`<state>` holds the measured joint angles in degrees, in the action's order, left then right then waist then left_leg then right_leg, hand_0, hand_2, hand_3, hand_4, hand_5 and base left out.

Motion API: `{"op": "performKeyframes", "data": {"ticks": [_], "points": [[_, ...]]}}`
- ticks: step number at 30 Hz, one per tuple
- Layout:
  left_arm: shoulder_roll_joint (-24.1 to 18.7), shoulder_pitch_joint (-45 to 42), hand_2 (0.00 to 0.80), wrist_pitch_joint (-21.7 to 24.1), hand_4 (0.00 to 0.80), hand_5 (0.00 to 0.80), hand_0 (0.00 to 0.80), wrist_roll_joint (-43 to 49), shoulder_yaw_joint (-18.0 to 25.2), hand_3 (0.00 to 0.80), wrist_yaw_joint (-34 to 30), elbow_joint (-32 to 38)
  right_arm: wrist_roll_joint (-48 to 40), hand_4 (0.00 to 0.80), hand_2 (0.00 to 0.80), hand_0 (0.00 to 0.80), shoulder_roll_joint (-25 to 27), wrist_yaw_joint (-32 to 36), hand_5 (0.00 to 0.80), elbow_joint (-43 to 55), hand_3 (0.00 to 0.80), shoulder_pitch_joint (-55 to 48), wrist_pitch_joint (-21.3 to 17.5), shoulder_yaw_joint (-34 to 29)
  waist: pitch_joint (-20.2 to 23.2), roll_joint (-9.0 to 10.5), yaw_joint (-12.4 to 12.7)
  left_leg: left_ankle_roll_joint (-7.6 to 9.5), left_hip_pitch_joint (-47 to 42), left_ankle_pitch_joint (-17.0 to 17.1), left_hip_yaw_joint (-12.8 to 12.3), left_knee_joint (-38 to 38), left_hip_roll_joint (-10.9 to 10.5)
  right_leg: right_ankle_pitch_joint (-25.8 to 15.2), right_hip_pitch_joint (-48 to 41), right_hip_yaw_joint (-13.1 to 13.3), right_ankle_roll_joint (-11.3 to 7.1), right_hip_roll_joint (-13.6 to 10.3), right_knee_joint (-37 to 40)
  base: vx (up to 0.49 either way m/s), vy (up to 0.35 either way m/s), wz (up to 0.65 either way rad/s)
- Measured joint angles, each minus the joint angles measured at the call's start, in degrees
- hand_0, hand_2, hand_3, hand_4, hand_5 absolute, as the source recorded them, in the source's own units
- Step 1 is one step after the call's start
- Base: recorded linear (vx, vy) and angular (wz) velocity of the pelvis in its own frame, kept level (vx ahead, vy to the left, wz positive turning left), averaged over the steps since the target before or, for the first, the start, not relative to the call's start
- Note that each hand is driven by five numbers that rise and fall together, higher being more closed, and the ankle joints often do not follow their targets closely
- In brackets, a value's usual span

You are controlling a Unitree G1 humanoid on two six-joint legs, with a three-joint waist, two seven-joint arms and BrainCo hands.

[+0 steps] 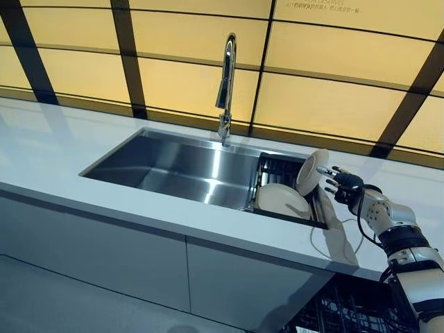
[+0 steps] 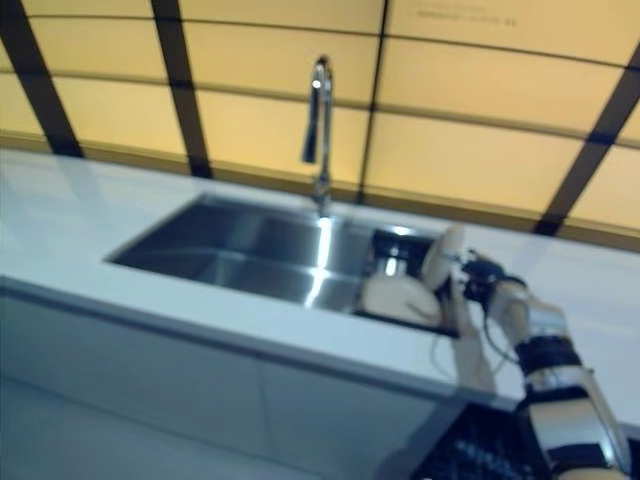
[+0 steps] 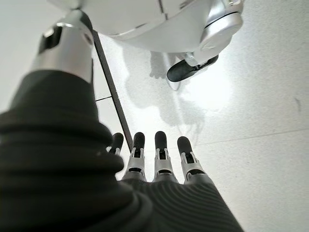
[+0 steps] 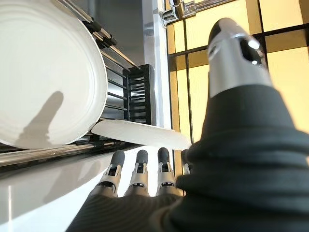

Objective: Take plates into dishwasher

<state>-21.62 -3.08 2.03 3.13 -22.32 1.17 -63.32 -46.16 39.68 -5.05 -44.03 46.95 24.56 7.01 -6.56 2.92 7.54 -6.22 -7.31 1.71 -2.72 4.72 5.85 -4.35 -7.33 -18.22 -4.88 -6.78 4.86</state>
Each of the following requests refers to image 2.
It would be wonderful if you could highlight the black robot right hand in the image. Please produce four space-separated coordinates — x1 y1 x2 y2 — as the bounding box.
446 248 508 304

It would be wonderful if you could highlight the beige round ceramic plate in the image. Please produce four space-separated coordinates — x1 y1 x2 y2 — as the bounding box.
359 273 445 326
421 224 467 294

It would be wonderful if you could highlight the black dish drying rack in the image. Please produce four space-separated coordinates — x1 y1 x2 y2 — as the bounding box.
354 224 464 338

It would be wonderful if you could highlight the chrome kitchen faucet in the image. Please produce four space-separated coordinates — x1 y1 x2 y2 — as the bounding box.
301 54 335 219

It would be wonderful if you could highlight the stainless steel sink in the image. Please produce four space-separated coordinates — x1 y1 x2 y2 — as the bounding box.
103 192 464 338

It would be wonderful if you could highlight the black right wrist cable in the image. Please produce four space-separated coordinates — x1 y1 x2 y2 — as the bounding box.
481 298 519 362

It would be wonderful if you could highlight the black wire dishwasher rack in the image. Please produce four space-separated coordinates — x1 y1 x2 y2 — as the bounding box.
439 419 531 480

